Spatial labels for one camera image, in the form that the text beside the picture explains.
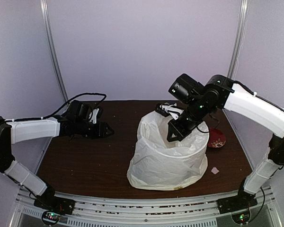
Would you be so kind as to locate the red floral plate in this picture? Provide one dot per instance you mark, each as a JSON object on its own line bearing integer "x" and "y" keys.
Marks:
{"x": 217, "y": 139}

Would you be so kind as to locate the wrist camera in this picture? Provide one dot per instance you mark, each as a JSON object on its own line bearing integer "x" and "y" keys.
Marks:
{"x": 169, "y": 109}
{"x": 95, "y": 114}

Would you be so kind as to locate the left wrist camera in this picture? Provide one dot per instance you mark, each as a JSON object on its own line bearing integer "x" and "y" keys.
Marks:
{"x": 95, "y": 114}

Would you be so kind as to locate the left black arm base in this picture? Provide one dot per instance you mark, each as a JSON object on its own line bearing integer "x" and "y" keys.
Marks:
{"x": 48, "y": 201}

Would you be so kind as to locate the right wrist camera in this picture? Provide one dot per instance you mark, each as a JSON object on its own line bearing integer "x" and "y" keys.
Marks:
{"x": 169, "y": 109}

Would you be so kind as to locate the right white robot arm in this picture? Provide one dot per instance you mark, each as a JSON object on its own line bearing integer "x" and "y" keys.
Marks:
{"x": 221, "y": 92}

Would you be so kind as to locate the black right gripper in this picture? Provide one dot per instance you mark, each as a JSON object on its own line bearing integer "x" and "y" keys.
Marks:
{"x": 181, "y": 133}

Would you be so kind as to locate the left aluminium frame post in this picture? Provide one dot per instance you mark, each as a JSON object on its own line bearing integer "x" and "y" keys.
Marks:
{"x": 48, "y": 30}

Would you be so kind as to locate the aluminium front rail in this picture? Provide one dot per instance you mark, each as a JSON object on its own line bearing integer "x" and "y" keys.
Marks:
{"x": 199, "y": 211}

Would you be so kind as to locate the translucent white trash bag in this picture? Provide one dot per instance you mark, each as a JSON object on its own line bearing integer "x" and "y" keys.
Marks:
{"x": 166, "y": 166}

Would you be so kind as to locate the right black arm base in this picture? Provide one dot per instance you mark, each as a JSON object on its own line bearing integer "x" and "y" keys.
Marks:
{"x": 242, "y": 200}

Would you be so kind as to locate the right aluminium frame post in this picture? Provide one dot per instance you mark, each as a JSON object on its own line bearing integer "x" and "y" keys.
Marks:
{"x": 243, "y": 15}

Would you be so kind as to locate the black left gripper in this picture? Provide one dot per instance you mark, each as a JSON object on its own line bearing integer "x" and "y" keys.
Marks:
{"x": 100, "y": 132}

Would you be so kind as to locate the small pink paper scrap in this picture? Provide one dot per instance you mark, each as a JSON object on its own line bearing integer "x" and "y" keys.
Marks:
{"x": 214, "y": 170}

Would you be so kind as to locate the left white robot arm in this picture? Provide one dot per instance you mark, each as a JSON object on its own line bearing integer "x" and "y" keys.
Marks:
{"x": 78, "y": 119}

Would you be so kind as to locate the aluminium frame post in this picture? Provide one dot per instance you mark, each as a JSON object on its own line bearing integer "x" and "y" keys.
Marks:
{"x": 243, "y": 15}
{"x": 48, "y": 30}

